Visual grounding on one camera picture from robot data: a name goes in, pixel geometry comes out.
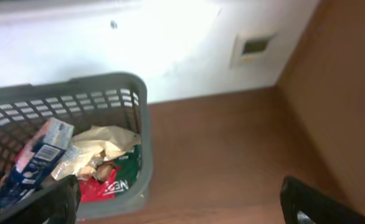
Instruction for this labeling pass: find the brown paper pouch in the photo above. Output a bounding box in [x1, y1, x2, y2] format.
[77, 161, 114, 182]

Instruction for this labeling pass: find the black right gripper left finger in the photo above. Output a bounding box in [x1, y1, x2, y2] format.
[0, 175, 81, 224]

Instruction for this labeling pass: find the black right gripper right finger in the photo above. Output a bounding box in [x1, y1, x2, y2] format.
[280, 175, 365, 224]

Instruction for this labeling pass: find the white wall socket plate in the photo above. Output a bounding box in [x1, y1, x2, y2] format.
[230, 32, 277, 68]

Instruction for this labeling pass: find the Kleenex tissue multipack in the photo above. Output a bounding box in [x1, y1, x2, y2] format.
[0, 118, 74, 208]

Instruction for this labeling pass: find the grey plastic laundry basket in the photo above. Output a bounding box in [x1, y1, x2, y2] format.
[0, 72, 153, 221]

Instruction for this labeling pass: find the green Nescafe coffee bag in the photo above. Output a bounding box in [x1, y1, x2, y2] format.
[79, 145, 142, 203]

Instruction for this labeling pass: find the beige paper pouch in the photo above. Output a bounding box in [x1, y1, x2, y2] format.
[51, 126, 141, 180]

